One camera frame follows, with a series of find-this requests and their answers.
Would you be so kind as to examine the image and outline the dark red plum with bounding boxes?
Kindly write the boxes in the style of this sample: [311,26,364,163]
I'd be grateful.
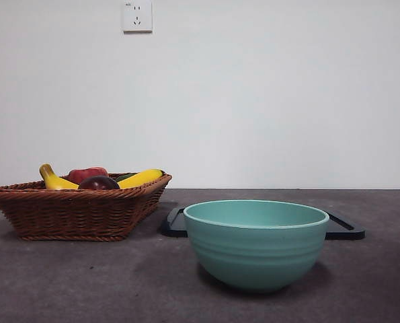
[77,175,120,190]

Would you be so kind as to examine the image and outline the teal bowl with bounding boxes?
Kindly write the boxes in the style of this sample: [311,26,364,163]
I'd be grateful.
[182,199,331,293]

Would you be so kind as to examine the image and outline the red peach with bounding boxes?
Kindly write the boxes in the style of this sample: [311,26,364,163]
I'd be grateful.
[67,166,110,185]

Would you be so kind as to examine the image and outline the brown wicker basket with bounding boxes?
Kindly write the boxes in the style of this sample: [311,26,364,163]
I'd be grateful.
[0,172,173,242]

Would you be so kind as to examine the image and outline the yellow banana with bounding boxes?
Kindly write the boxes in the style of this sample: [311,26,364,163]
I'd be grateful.
[39,164,165,190]

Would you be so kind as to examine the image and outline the dark rectangular tray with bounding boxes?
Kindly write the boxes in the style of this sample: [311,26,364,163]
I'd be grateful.
[157,207,366,240]

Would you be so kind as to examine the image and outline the white wall socket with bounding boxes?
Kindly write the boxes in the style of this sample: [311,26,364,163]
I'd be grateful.
[122,1,153,34]

